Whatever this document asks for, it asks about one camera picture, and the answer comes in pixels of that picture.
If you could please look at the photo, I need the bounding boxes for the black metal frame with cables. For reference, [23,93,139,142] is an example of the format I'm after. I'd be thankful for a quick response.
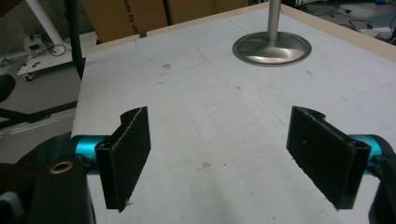
[64,0,86,79]

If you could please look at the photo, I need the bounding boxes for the white wheeled stand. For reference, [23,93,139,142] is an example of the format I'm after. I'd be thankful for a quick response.
[17,0,98,82]

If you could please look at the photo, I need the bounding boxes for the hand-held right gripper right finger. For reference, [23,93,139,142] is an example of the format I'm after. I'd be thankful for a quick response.
[286,105,373,211]

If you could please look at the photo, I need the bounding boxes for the black round object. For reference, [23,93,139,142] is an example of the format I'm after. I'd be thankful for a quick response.
[0,74,17,104]

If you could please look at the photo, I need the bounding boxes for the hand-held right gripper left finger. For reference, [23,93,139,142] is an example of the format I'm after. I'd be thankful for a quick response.
[94,105,152,214]

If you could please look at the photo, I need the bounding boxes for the white power strip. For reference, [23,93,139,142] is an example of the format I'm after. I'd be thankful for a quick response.
[360,27,392,38]

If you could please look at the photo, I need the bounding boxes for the black frame bar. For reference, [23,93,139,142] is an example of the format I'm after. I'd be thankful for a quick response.
[0,101,78,129]

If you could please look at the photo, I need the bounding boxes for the aluminium rail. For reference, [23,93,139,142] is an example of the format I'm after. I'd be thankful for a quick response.
[0,108,78,139]

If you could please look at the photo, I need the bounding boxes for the black floor cable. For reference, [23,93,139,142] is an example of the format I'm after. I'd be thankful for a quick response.
[338,8,375,31]

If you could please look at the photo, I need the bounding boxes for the silver metal stand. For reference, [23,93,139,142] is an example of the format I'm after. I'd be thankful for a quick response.
[232,0,313,67]

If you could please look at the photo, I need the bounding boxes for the plain brown cardboard box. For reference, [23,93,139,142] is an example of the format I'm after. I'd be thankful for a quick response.
[81,0,166,45]
[167,0,250,26]

